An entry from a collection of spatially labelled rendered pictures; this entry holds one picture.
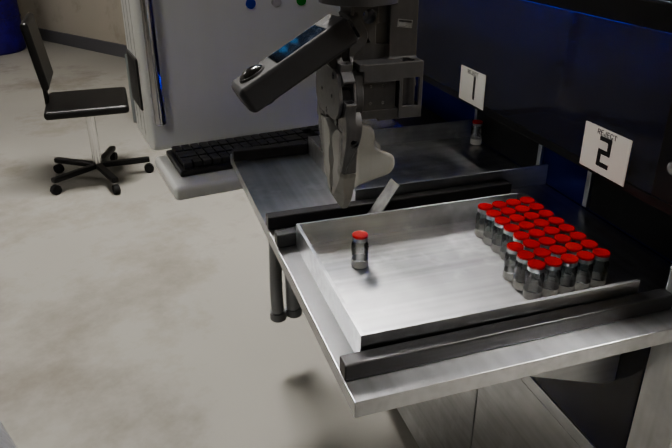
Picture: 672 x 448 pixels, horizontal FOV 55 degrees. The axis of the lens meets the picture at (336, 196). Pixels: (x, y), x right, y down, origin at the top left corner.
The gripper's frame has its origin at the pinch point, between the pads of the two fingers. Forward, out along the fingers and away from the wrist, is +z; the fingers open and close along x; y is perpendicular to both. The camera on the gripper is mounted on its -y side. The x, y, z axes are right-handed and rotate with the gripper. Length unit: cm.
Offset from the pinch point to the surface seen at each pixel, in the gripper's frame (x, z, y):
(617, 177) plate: 3.5, 4.4, 38.0
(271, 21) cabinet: 89, -3, 14
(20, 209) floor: 250, 104, -74
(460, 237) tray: 14.6, 16.0, 23.2
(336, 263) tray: 13.3, 16.0, 4.4
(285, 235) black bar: 19.9, 14.4, -0.7
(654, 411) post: -9.7, 30.4, 38.1
